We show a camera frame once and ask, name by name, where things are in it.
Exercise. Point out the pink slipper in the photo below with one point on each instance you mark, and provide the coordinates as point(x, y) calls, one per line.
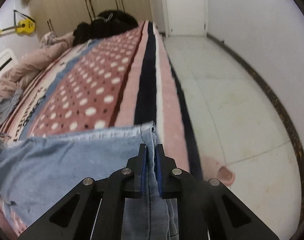
point(212, 168)

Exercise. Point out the white bed headboard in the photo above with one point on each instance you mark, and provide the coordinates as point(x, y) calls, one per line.
point(7, 60)

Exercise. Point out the black clothing pile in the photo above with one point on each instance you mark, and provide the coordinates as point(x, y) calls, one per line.
point(108, 23)

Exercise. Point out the beige wooden wardrobe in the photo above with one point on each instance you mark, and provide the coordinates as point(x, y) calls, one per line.
point(63, 16)

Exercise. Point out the small blue garment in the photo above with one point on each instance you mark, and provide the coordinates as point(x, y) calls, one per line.
point(8, 105)

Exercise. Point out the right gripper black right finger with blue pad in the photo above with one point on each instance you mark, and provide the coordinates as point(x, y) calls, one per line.
point(206, 209)

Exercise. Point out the pink crumpled duvet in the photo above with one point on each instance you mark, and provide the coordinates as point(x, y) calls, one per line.
point(21, 75)

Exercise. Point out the light blue denim pants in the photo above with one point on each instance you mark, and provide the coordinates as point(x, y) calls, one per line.
point(37, 172)

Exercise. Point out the patterned pink bed blanket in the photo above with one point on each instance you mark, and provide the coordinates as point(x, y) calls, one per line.
point(121, 81)

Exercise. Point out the white room door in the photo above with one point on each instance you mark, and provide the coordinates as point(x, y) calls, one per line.
point(185, 17)

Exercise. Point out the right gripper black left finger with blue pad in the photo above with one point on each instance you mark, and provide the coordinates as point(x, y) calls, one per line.
point(94, 209)

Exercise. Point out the yellow toy guitar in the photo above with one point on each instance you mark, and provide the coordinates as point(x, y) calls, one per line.
point(26, 26)

